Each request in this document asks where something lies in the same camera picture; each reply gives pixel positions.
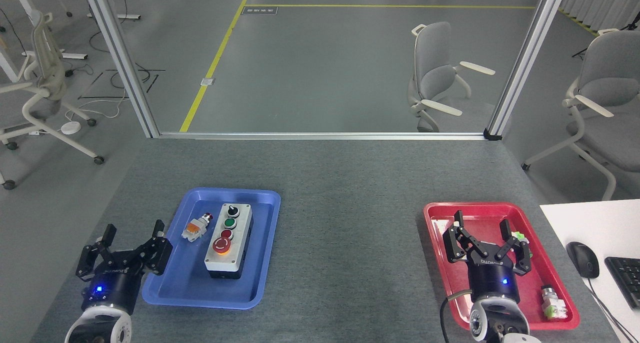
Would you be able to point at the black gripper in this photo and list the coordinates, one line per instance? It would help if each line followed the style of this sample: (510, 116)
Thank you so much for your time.
(495, 280)
(117, 285)

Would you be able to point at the grey control box with buttons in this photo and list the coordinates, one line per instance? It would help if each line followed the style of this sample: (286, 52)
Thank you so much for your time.
(222, 255)

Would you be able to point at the blue plastic tray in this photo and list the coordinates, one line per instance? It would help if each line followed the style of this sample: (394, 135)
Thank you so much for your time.
(175, 283)

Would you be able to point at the red plastic tray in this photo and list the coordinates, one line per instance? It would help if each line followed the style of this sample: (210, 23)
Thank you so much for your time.
(545, 273)

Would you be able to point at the black computer mouse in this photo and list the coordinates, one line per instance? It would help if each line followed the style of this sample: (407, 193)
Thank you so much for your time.
(582, 259)

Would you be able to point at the white side table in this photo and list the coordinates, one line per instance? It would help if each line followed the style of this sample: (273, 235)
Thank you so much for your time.
(590, 223)

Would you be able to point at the white round floor disc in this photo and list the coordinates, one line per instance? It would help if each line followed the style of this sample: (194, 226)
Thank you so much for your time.
(70, 127)

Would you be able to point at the black keyboard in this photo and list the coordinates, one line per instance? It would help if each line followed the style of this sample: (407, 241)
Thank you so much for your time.
(627, 280)

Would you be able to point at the silver floor socket plate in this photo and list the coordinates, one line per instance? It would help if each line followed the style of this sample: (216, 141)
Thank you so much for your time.
(208, 81)

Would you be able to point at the white mesh office chair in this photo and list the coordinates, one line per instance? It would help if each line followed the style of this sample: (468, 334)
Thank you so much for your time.
(47, 68)

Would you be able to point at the grey office chair white armrests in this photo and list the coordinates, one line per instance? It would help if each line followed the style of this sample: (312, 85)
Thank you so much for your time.
(432, 53)

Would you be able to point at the white desk foot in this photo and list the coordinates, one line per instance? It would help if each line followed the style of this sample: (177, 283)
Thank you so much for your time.
(70, 55)
(125, 16)

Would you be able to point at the black tripod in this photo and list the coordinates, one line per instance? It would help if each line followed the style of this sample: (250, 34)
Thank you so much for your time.
(590, 45)

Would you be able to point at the white pleated curtain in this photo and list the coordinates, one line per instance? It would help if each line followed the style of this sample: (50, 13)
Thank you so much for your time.
(600, 0)

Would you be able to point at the dark floor label plate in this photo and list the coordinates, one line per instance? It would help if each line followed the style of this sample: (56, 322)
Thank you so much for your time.
(259, 10)

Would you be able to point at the orange red push button switch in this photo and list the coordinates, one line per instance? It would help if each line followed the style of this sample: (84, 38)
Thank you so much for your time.
(192, 230)

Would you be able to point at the silver green push button switch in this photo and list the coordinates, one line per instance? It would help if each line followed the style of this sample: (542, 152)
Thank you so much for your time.
(554, 303)

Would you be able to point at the black corner bracket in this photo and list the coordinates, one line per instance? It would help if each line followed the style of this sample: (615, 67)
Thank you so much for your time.
(492, 135)

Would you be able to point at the silver aluminium post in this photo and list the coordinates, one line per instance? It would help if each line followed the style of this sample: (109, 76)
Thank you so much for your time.
(525, 63)
(122, 58)

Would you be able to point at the silver aluminium rail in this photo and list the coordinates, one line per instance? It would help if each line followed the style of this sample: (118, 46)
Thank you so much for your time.
(320, 136)

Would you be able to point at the grey office chair white frame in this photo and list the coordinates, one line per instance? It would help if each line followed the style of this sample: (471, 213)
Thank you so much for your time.
(612, 63)

